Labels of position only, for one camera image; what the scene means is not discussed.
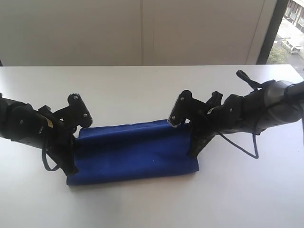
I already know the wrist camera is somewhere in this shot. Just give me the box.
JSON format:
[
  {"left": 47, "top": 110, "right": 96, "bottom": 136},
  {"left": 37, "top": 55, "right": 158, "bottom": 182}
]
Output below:
[
  {"left": 53, "top": 93, "right": 93, "bottom": 129},
  {"left": 167, "top": 90, "right": 207, "bottom": 128}
]

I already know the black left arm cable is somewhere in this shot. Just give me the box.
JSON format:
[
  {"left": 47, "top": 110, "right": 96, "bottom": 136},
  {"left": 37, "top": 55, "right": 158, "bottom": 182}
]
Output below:
[{"left": 41, "top": 140, "right": 61, "bottom": 171}]

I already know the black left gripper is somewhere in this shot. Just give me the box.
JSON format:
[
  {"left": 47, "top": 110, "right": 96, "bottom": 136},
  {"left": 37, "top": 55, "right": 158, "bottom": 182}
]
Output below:
[{"left": 0, "top": 98, "right": 78, "bottom": 176}]

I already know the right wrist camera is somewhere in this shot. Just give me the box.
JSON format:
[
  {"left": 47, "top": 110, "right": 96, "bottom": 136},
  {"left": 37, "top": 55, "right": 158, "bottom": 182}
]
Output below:
[{"left": 167, "top": 90, "right": 207, "bottom": 128}]

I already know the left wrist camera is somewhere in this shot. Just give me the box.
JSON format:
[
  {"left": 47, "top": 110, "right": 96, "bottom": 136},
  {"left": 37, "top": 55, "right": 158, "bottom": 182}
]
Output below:
[{"left": 53, "top": 93, "right": 93, "bottom": 129}]

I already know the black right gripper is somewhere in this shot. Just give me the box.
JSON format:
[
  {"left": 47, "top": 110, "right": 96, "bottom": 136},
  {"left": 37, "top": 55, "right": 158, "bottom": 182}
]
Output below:
[{"left": 188, "top": 91, "right": 245, "bottom": 157}]

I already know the blue microfiber towel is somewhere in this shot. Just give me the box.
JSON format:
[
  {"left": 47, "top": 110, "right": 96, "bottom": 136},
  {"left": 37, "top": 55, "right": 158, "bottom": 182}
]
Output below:
[{"left": 66, "top": 120, "right": 199, "bottom": 186}]

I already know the dark window frame post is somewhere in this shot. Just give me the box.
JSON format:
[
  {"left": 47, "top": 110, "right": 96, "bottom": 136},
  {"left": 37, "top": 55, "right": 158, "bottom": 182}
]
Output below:
[{"left": 256, "top": 0, "right": 288, "bottom": 65}]

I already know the white van outside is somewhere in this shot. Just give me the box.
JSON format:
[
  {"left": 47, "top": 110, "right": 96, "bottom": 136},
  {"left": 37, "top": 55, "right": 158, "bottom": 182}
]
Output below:
[{"left": 290, "top": 45, "right": 304, "bottom": 54}]

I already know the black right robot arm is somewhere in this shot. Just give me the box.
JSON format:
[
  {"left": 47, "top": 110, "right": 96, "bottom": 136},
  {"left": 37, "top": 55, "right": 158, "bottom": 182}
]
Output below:
[{"left": 189, "top": 81, "right": 304, "bottom": 159}]

